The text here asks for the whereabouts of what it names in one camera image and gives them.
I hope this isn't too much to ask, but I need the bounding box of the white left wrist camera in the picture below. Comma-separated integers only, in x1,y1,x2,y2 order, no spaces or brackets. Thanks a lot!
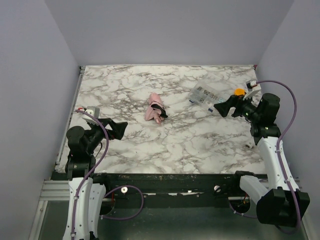
78,106,100,125

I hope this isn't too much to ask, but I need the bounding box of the small white cylinder object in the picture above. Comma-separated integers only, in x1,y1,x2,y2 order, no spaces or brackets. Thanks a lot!
245,143,253,149

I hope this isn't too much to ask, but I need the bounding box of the orange tape measure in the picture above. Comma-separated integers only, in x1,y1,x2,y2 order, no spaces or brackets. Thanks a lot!
234,88,246,97

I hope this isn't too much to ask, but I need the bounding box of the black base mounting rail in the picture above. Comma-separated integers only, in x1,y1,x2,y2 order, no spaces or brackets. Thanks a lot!
93,173,245,209

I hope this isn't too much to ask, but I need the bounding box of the pink folding umbrella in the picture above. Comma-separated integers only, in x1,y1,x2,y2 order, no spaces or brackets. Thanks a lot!
144,92,168,125

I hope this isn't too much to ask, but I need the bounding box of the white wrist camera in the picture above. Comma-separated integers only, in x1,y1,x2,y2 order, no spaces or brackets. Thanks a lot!
243,79,261,101
78,106,100,125

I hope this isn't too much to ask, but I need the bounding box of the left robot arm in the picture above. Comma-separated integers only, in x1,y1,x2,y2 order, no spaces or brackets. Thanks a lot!
62,118,128,240

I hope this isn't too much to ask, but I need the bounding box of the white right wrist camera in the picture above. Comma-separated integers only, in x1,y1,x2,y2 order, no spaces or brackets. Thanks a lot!
243,79,261,101

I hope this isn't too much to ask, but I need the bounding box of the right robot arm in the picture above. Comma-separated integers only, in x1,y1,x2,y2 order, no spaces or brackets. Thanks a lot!
214,93,310,228

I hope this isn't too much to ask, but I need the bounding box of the white tissue packet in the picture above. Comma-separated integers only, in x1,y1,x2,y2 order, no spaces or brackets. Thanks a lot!
187,83,227,113

